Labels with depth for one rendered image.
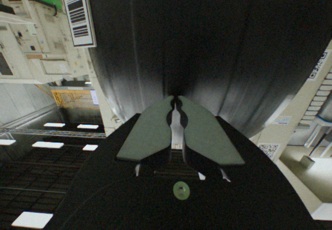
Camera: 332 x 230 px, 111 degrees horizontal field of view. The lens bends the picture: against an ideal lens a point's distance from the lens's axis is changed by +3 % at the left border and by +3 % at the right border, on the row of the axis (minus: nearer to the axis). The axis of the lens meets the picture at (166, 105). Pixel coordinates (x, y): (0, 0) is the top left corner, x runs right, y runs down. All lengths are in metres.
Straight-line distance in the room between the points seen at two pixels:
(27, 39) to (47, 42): 0.53
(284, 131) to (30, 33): 5.10
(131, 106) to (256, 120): 0.16
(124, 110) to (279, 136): 0.50
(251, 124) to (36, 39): 4.90
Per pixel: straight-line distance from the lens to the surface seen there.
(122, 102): 0.16
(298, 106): 0.51
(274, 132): 0.52
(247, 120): 0.19
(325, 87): 0.55
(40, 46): 4.86
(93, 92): 4.57
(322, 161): 0.94
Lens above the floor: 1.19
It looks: 24 degrees up
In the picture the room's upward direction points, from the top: 179 degrees counter-clockwise
